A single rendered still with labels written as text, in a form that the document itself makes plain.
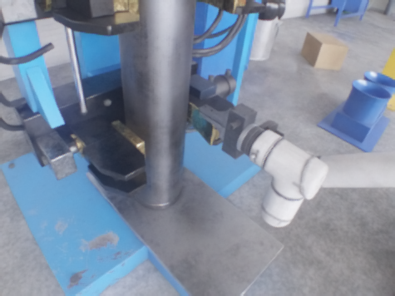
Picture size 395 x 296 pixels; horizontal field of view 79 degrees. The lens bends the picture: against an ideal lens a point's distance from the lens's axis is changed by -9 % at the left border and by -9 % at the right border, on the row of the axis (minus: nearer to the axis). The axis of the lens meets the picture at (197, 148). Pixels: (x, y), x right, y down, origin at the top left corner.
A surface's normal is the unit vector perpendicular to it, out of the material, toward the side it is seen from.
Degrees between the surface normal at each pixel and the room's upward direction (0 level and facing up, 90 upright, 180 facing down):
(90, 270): 0
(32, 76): 50
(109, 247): 0
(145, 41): 90
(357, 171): 68
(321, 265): 0
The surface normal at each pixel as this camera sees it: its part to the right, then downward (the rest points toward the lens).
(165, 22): 0.34, 0.63
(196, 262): 0.09, -0.76
